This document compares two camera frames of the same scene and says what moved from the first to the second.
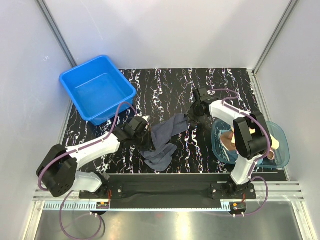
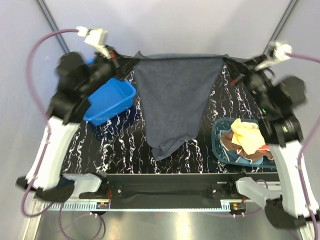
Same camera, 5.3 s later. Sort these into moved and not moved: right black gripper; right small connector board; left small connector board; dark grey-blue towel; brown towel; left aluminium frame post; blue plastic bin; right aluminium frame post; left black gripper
Moved: right black gripper; left black gripper; dark grey-blue towel
Not moved: left small connector board; blue plastic bin; left aluminium frame post; right aluminium frame post; brown towel; right small connector board
